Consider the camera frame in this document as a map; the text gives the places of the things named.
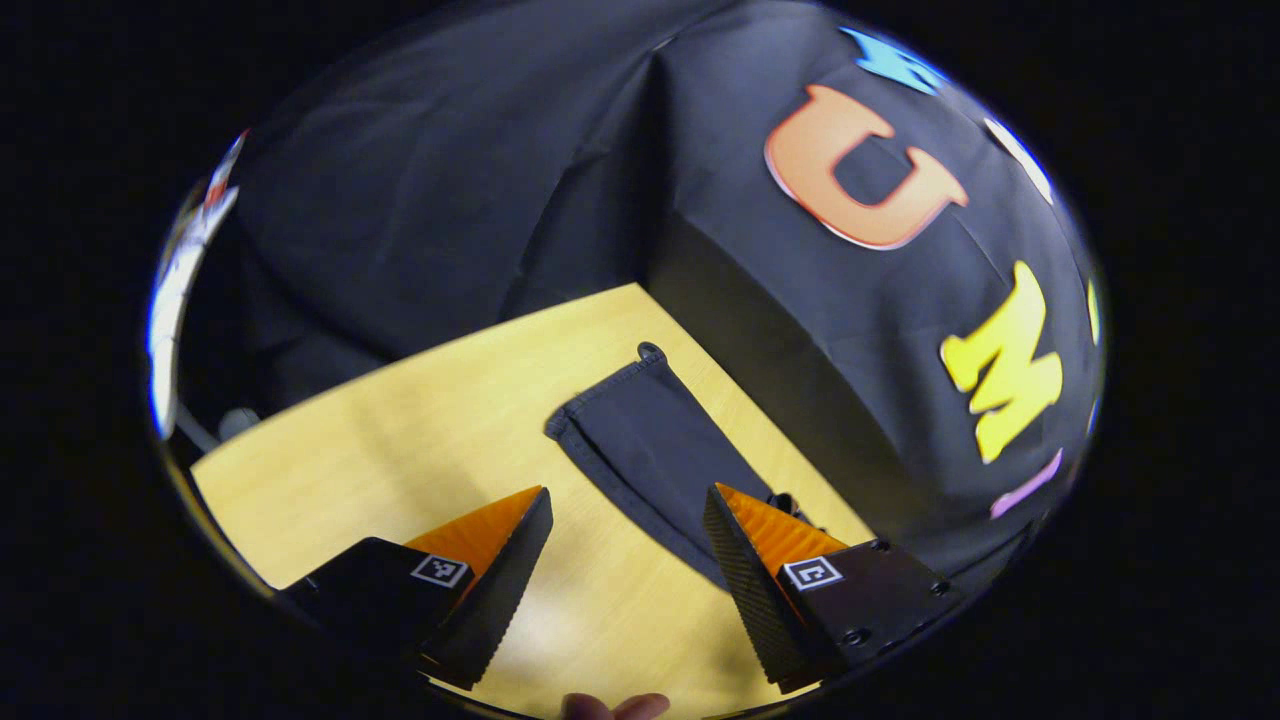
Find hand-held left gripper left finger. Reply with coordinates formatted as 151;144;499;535
275;486;555;692

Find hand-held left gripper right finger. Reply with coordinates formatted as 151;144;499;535
702;482;967;697

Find dark grey jeans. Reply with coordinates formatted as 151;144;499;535
545;345;826;593

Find black backdrop cloth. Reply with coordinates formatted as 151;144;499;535
175;0;1106;601

